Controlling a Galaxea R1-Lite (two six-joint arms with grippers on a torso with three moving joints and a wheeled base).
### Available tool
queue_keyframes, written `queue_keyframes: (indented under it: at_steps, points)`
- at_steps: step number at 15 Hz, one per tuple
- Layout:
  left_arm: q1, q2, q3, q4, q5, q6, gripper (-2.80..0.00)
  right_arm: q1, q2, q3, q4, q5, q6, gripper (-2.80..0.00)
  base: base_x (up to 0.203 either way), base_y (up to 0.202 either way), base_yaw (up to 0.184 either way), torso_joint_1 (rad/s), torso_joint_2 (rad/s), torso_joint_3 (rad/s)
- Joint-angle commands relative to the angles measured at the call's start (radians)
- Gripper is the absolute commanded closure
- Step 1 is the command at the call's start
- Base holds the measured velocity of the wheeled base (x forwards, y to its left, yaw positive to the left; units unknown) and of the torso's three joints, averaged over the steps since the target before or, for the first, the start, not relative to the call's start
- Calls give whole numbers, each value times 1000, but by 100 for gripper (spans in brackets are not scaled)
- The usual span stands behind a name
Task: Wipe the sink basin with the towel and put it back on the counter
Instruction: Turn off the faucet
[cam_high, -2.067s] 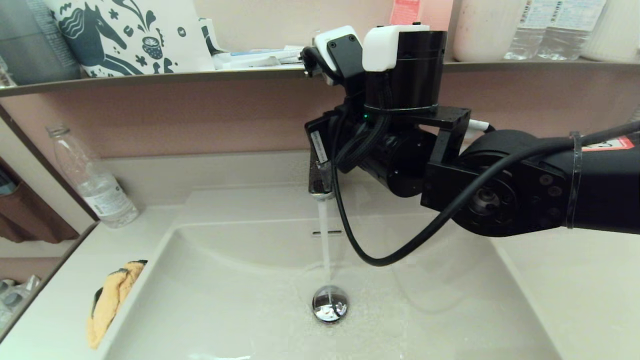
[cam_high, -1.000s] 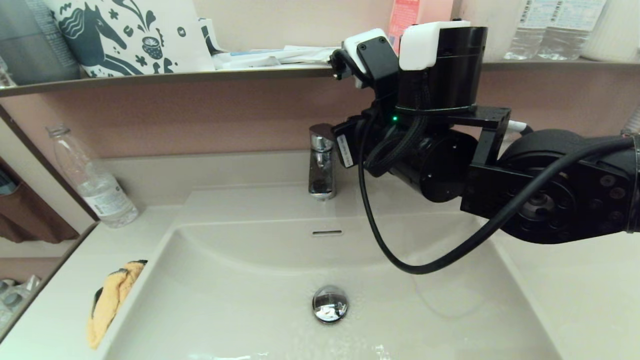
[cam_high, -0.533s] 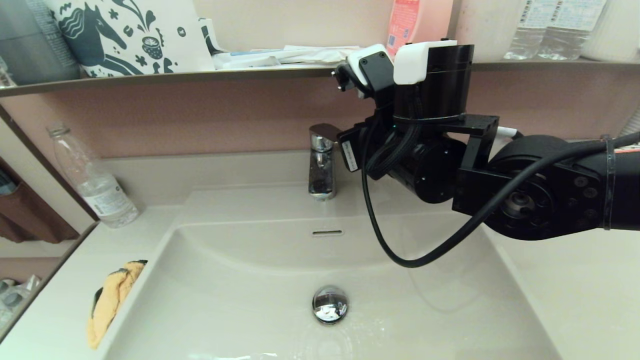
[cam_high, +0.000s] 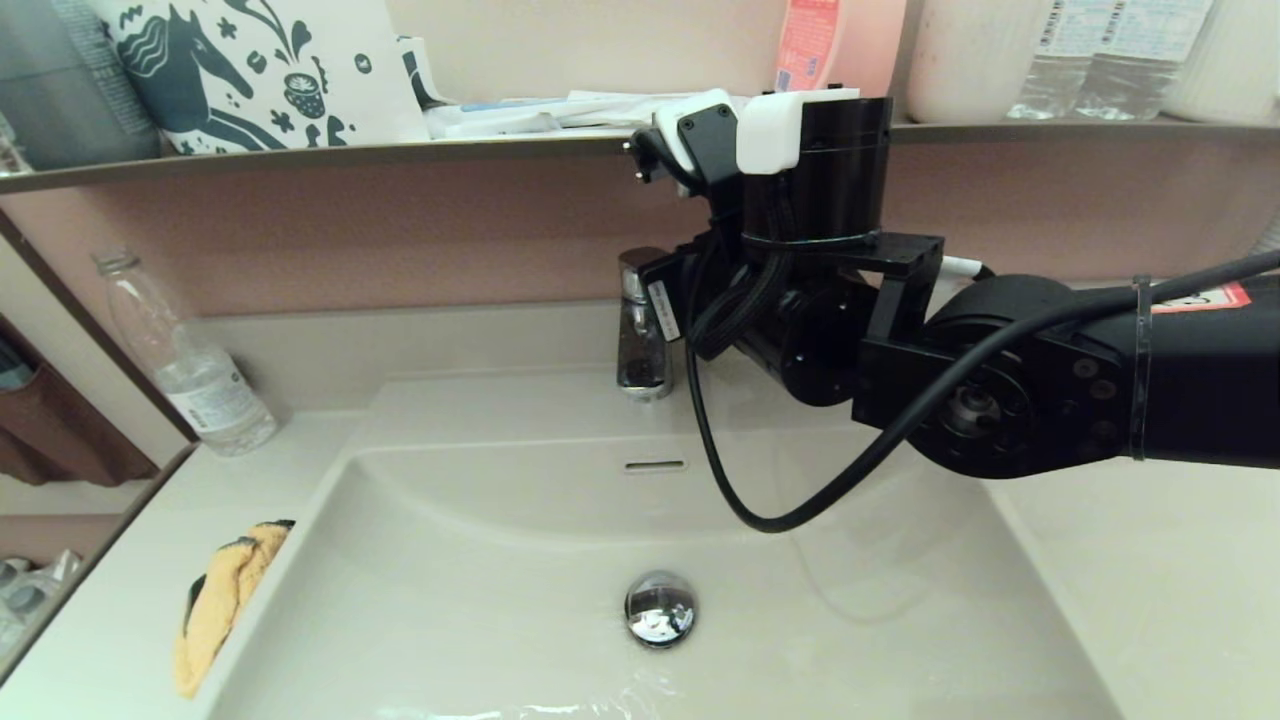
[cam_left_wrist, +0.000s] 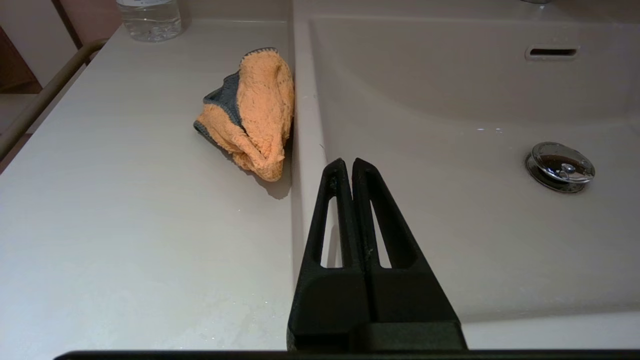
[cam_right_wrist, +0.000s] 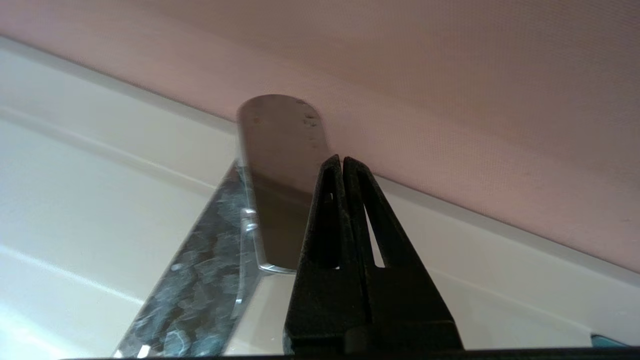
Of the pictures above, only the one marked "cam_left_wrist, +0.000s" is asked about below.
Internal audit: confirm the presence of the orange and grey cleaning cloth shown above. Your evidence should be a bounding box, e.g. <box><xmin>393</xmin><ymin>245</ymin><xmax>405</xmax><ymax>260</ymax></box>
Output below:
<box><xmin>193</xmin><ymin>47</ymin><xmax>295</xmax><ymax>183</ymax></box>

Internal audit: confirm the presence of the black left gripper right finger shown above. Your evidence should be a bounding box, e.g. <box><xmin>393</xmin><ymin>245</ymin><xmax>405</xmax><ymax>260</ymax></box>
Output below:
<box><xmin>352</xmin><ymin>158</ymin><xmax>459</xmax><ymax>324</ymax></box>

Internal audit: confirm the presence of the white ceramic sink basin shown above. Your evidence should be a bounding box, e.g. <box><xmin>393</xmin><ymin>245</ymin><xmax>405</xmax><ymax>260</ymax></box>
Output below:
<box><xmin>291</xmin><ymin>0</ymin><xmax>640</xmax><ymax>351</ymax></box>

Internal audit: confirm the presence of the chrome sink drain stopper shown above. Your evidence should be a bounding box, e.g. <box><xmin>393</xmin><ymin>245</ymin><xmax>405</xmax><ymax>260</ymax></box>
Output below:
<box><xmin>524</xmin><ymin>141</ymin><xmax>596</xmax><ymax>194</ymax></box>

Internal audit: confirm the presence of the clear plastic water bottle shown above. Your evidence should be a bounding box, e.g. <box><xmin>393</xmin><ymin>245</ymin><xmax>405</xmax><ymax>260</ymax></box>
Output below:
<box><xmin>116</xmin><ymin>0</ymin><xmax>183</xmax><ymax>43</ymax></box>

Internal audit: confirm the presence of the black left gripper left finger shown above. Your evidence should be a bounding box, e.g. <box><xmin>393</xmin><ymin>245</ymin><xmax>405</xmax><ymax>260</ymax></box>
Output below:
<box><xmin>287</xmin><ymin>158</ymin><xmax>372</xmax><ymax>351</ymax></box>

